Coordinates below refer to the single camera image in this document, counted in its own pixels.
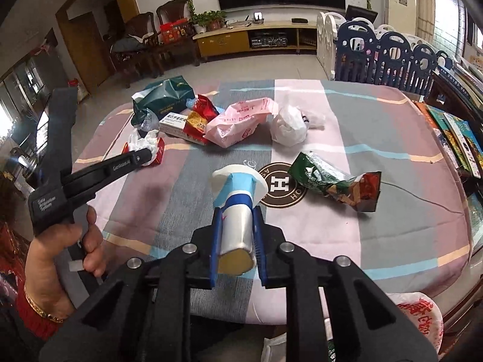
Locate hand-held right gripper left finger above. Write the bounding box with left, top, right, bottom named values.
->
left=40, top=207, right=227, bottom=362

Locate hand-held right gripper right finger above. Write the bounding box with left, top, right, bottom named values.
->
left=252, top=207, right=438, bottom=362

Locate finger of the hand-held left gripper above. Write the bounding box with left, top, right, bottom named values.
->
left=129, top=148, right=152, bottom=167

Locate white tissue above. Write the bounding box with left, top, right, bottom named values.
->
left=127, top=128, right=161, bottom=167

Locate blue and white paper cup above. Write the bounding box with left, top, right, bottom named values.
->
left=210, top=164, right=268, bottom=276

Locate clear plastic wrapper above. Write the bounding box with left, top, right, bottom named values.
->
left=138, top=109, right=160, bottom=133

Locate white medicine box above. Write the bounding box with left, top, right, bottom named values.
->
left=158, top=112, right=206, bottom=144

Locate yellow red snack wrapper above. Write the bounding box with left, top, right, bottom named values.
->
left=184, top=111, right=209, bottom=140

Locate green and red snack bag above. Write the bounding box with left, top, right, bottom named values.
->
left=289, top=151, right=382, bottom=212

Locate pink plastic bag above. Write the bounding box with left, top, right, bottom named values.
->
left=204, top=97, right=280, bottom=149

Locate white red-print plastic bin bag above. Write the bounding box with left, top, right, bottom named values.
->
left=262, top=292, right=444, bottom=362

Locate person's left forearm red sleeve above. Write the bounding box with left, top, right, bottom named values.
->
left=14, top=290, right=76, bottom=349

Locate person's left hand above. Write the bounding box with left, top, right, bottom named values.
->
left=24, top=207, right=107, bottom=320

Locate plaid tablecloth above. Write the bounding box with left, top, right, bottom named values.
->
left=72, top=79, right=474, bottom=325

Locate red printed cloth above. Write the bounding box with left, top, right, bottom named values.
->
left=0, top=215, right=31, bottom=348

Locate dark green tissue pack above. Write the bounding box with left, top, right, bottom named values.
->
left=131, top=77, right=197, bottom=129

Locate white sack with red print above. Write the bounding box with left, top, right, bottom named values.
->
left=67, top=77, right=91, bottom=102

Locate dark bag on chair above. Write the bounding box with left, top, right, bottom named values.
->
left=111, top=34, right=152, bottom=54

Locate wooden door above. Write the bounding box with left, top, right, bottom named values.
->
left=56, top=11, right=110, bottom=87

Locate red gift box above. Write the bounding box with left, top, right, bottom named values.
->
left=159, top=18, right=191, bottom=44

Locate dark wooden chair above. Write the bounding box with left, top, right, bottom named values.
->
left=156, top=0, right=200, bottom=76
left=109, top=11, right=160, bottom=87

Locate wooden television cabinet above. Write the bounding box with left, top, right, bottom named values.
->
left=193, top=19, right=321, bottom=61

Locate potted green plant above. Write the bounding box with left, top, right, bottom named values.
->
left=192, top=9, right=227, bottom=33

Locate black stereo receiver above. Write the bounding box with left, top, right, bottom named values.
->
left=249, top=30, right=287, bottom=48

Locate navy baby fence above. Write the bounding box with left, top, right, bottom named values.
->
left=334, top=21, right=459, bottom=95

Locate white baby fence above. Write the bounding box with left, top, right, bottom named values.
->
left=316, top=11, right=419, bottom=80

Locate row of picture books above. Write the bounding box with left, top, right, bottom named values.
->
left=415, top=100, right=483, bottom=180

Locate black monitor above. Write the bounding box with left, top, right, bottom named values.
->
left=345, top=5, right=379, bottom=25

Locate stack of books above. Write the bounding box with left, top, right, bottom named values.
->
left=449, top=58, right=483, bottom=110

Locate white standing air conditioner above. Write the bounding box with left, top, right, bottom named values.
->
left=381, top=0, right=417, bottom=36

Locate gold bracelet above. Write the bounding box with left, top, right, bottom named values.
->
left=23, top=284, right=66, bottom=324

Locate thin black cable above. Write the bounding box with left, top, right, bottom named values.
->
left=379, top=182, right=465, bottom=215

